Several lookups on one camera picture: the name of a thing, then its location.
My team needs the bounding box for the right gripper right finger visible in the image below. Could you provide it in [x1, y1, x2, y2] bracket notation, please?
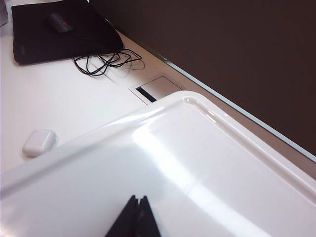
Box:
[137, 195, 161, 237]

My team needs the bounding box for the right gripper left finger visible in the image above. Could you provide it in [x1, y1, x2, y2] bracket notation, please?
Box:
[105, 195, 140, 237]

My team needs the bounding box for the white plastic drawer cabinet frame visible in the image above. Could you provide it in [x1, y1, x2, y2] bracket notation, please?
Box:
[0, 90, 316, 237]

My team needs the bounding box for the white earbuds case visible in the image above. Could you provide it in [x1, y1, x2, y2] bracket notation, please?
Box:
[22, 129, 57, 158]

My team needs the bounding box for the grey-brown desk partition panel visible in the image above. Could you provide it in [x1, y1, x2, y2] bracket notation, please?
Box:
[88, 0, 316, 162]

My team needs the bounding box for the black mouse pad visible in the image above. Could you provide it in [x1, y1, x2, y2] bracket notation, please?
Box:
[11, 0, 124, 66]

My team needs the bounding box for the black computer mouse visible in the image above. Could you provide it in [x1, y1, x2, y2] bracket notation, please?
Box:
[45, 13, 75, 34]

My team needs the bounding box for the silver desk cable grommet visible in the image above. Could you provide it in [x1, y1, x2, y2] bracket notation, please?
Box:
[128, 76, 184, 105]

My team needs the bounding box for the thin black cable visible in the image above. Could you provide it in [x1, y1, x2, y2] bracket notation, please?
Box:
[72, 48, 146, 78]

